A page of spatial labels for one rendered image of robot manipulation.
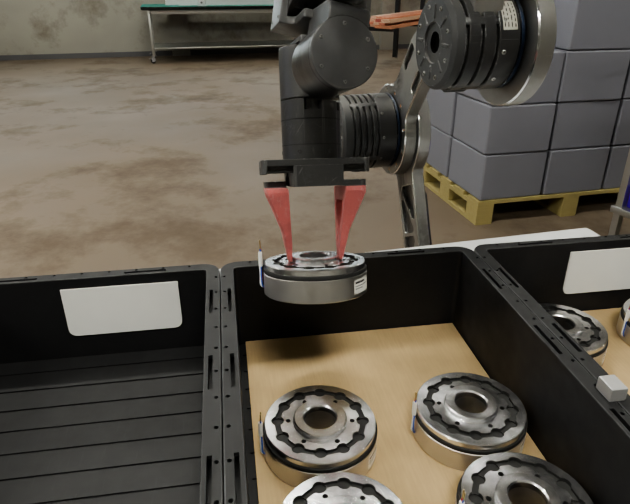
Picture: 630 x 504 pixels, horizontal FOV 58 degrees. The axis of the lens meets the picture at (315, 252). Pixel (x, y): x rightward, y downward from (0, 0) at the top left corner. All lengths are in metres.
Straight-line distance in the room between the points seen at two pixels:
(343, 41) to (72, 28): 10.21
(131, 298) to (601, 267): 0.57
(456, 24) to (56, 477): 0.74
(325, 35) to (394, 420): 0.36
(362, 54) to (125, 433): 0.41
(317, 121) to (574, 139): 2.89
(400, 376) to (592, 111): 2.86
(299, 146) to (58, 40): 10.21
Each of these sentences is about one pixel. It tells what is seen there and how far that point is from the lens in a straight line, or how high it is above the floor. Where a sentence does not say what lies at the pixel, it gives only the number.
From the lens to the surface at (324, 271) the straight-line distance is 0.52.
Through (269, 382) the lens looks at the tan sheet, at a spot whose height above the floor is 0.83.
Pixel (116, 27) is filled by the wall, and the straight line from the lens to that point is 10.58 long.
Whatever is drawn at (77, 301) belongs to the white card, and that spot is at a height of 0.90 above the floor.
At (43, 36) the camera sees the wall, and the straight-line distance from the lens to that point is 10.73.
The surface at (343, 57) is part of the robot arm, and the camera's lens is 0.48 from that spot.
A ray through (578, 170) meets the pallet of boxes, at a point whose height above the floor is 0.27.
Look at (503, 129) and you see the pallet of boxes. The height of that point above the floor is 0.52.
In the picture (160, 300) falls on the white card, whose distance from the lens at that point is 0.66.
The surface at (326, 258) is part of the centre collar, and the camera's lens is 0.55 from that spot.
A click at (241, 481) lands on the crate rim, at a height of 0.93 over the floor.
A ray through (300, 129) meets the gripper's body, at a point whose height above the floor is 1.10.
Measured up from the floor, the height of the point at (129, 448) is 0.83.
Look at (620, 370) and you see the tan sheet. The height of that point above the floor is 0.83.
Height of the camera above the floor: 1.22
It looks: 26 degrees down
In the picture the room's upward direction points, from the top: straight up
